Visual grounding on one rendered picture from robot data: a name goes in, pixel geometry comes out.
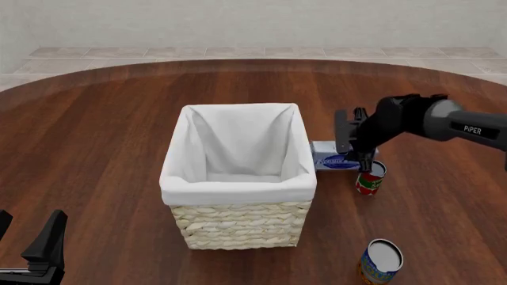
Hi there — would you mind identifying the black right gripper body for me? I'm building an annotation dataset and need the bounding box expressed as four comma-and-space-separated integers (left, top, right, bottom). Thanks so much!
349, 123, 379, 156

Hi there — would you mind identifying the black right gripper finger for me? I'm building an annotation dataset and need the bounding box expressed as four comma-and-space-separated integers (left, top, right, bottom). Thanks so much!
357, 151, 377, 173

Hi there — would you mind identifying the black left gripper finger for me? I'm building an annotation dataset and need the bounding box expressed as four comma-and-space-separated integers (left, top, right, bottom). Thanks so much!
0, 209, 14, 242
20, 209, 69, 268

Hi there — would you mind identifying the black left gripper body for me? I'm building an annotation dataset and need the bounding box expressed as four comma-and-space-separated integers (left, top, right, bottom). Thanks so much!
0, 260, 67, 285

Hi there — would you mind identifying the blue and white cream cheese box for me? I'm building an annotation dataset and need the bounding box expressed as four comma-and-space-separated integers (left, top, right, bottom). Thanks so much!
309, 140, 380, 173

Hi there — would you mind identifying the wicker basket with white liner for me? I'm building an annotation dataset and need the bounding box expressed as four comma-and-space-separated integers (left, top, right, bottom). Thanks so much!
158, 102, 318, 251

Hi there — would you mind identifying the red tomato sauce can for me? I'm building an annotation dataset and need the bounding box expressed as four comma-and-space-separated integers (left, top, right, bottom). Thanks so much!
355, 159, 387, 198

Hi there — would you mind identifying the dark flat plate on stalk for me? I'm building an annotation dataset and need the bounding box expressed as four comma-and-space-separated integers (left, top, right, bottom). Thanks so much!
334, 106, 366, 156

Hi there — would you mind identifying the blue and yellow soup can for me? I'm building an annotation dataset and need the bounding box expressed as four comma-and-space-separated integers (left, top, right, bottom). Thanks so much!
360, 237, 405, 285

